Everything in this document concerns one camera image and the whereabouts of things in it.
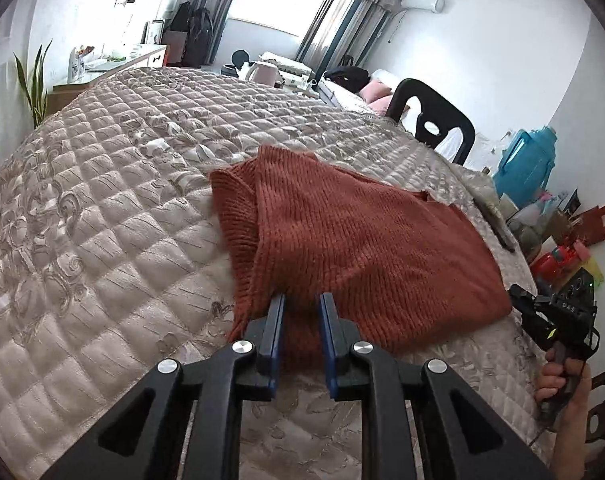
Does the brown cardboard box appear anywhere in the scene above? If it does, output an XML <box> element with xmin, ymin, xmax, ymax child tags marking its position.
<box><xmin>162</xmin><ymin>30</ymin><xmax>188</xmax><ymax>66</ymax></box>

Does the wooden sideboard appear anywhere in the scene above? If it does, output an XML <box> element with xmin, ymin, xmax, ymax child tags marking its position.
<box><xmin>52</xmin><ymin>44</ymin><xmax>168</xmax><ymax>106</ymax></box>

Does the rust knitted sweater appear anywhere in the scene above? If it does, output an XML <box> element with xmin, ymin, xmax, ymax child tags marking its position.
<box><xmin>209</xmin><ymin>144</ymin><xmax>512</xmax><ymax>361</ymax></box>

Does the red tote bag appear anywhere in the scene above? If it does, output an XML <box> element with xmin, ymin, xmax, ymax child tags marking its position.
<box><xmin>567</xmin><ymin>205</ymin><xmax>605</xmax><ymax>246</ymax></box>

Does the green potted plant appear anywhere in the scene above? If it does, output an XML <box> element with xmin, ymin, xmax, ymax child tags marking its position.
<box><xmin>13</xmin><ymin>40</ymin><xmax>53</xmax><ymax>128</ymax></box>

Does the person's right hand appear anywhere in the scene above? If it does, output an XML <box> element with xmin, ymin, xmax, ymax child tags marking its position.
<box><xmin>534</xmin><ymin>347</ymin><xmax>593</xmax><ymax>411</ymax></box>

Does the white bottle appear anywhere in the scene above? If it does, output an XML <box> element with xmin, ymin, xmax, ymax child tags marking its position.
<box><xmin>70</xmin><ymin>47</ymin><xmax>90</xmax><ymax>81</ymax></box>

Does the pink pillow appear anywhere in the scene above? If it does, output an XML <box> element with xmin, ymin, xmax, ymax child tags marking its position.
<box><xmin>359</xmin><ymin>80</ymin><xmax>396</xmax><ymax>116</ymax></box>

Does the pale pink electric kettle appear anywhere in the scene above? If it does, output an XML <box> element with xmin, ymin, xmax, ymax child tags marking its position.
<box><xmin>245</xmin><ymin>61</ymin><xmax>283</xmax><ymax>86</ymax></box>

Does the black bag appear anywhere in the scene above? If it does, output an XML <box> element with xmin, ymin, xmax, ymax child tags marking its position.
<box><xmin>325</xmin><ymin>65</ymin><xmax>372</xmax><ymax>93</ymax></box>

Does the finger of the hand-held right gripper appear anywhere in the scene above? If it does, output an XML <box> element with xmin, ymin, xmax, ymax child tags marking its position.
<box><xmin>509</xmin><ymin>284</ymin><xmax>551</xmax><ymax>313</ymax></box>
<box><xmin>520</xmin><ymin>310</ymin><xmax>558</xmax><ymax>348</ymax></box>

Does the quilted beige table cover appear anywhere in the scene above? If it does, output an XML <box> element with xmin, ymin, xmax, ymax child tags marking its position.
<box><xmin>0</xmin><ymin>65</ymin><xmax>573</xmax><ymax>480</ymax></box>

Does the red bottle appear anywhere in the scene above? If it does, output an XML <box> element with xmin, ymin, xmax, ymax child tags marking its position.
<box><xmin>530</xmin><ymin>245</ymin><xmax>588</xmax><ymax>281</ymax></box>

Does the white air conditioner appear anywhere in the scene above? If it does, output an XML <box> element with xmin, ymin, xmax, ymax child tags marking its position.
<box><xmin>400</xmin><ymin>0</ymin><xmax>446</xmax><ymax>13</ymax></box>

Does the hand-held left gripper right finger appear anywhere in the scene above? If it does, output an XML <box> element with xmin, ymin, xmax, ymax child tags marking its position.
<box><xmin>317</xmin><ymin>292</ymin><xmax>556</xmax><ymax>480</ymax></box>

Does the black backpack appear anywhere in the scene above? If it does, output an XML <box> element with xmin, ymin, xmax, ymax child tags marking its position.
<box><xmin>185</xmin><ymin>7</ymin><xmax>214</xmax><ymax>67</ymax></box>
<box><xmin>165</xmin><ymin>1</ymin><xmax>193</xmax><ymax>36</ymax></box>

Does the blue thermos jug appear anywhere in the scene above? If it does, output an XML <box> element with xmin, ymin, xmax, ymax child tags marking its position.
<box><xmin>493</xmin><ymin>126</ymin><xmax>558</xmax><ymax>206</ymax></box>

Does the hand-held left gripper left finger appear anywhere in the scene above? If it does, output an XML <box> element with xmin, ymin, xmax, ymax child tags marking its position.
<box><xmin>40</xmin><ymin>294</ymin><xmax>286</xmax><ymax>480</ymax></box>

